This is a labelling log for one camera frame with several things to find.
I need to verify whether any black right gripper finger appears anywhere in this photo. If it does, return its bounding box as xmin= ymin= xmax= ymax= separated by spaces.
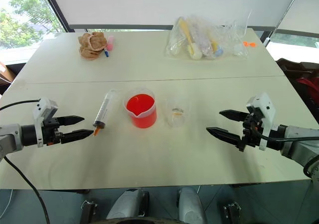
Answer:
xmin=206 ymin=127 xmax=244 ymax=149
xmin=219 ymin=110 xmax=249 ymax=122

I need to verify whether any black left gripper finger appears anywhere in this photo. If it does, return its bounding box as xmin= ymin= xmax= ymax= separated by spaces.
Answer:
xmin=60 ymin=129 xmax=94 ymax=145
xmin=58 ymin=115 xmax=85 ymax=126

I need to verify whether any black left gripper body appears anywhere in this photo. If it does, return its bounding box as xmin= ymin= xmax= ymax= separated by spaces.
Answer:
xmin=42 ymin=118 xmax=63 ymax=146

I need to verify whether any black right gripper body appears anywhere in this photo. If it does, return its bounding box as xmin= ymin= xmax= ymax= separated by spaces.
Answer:
xmin=236 ymin=113 xmax=263 ymax=152

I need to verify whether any clear plastic syringe orange tip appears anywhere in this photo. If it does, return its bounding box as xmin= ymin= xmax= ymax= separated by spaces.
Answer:
xmin=92 ymin=89 xmax=118 ymax=138

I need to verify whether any small clear plastic cup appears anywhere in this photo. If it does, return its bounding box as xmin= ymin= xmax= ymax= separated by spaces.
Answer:
xmin=164 ymin=97 xmax=187 ymax=128

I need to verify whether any beaker of red liquid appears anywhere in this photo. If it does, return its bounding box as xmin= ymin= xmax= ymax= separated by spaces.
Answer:
xmin=123 ymin=87 xmax=158 ymax=129

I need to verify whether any blue white sponge brush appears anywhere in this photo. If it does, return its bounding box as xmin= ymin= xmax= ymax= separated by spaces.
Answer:
xmin=208 ymin=38 xmax=224 ymax=58

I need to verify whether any black red chair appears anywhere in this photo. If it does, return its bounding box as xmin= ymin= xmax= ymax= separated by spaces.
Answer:
xmin=276 ymin=58 xmax=319 ymax=129

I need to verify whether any black metal table latch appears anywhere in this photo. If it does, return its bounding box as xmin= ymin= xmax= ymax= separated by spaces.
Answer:
xmin=80 ymin=200 xmax=98 ymax=224
xmin=222 ymin=200 xmax=242 ymax=224

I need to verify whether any silver right robot leg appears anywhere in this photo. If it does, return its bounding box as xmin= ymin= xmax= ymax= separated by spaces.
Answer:
xmin=176 ymin=187 xmax=208 ymax=224

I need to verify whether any silver robot leg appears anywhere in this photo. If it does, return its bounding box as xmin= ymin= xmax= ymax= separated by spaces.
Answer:
xmin=176 ymin=187 xmax=208 ymax=224
xmin=106 ymin=188 xmax=150 ymax=221

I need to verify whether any crumpled brown cloth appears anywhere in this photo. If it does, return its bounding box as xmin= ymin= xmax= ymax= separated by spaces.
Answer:
xmin=77 ymin=31 xmax=108 ymax=60

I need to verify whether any clear plastic bag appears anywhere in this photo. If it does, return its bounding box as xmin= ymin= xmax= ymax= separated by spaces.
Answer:
xmin=163 ymin=9 xmax=253 ymax=60

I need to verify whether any yellow sponge bottle brush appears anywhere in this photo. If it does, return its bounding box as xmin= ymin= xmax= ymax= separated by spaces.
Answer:
xmin=178 ymin=19 xmax=203 ymax=60

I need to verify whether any small pink bottle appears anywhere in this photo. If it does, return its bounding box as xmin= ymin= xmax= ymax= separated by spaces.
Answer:
xmin=106 ymin=35 xmax=115 ymax=51

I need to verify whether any silver left robot leg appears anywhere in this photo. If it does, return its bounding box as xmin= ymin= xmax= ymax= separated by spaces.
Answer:
xmin=106 ymin=188 xmax=150 ymax=221

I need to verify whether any white roller blind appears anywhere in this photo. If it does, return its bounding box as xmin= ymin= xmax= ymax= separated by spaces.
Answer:
xmin=47 ymin=0 xmax=303 ymax=28

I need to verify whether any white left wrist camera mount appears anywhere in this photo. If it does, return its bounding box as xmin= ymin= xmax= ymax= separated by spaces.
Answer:
xmin=32 ymin=97 xmax=59 ymax=148

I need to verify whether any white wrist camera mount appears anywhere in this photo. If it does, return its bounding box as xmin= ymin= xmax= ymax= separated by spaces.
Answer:
xmin=246 ymin=92 xmax=277 ymax=151
xmin=32 ymin=97 xmax=59 ymax=148

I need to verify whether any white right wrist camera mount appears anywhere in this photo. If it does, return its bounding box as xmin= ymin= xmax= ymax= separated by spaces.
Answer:
xmin=246 ymin=92 xmax=277 ymax=151

